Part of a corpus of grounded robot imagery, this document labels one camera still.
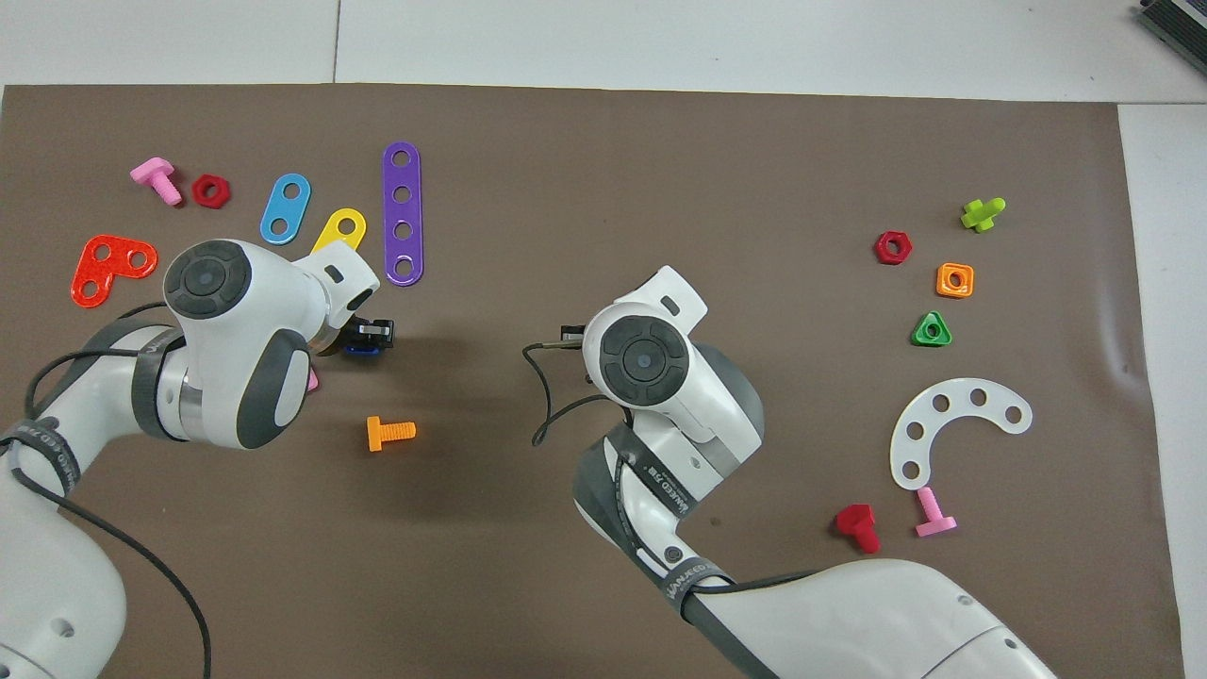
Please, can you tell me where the red angled three-hole plate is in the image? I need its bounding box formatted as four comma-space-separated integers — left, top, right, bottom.
71, 234, 159, 308

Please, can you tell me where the pink plastic screw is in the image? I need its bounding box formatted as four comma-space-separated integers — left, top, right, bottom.
915, 487, 958, 538
130, 157, 184, 207

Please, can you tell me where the grey ribbed metal device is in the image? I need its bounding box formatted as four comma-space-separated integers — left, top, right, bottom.
1134, 0, 1207, 69

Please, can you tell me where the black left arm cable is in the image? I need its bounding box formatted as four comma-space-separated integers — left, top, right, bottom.
0, 302, 213, 679

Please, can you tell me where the yellow three-hole plastic strip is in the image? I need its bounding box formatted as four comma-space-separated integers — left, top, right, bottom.
310, 207, 368, 254

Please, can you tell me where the red plastic screw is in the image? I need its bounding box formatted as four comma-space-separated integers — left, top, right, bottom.
835, 504, 882, 555

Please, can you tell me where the blue two-hole plastic strip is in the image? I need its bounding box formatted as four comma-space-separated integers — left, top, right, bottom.
259, 173, 312, 246

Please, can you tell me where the brown table mat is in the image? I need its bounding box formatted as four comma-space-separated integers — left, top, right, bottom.
0, 83, 1187, 679

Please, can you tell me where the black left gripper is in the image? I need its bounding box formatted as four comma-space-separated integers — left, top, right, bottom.
328, 300, 396, 357

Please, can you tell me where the white curved five-hole strip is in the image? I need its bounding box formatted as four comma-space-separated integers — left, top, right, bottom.
889, 377, 1033, 491

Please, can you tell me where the purple four-hole plastic strip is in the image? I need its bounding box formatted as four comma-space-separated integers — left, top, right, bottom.
382, 141, 425, 287

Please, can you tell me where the orange plastic screw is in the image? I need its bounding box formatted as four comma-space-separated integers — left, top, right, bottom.
366, 416, 417, 453

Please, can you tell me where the lime green cross screw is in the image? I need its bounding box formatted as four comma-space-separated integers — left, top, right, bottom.
960, 197, 1007, 234

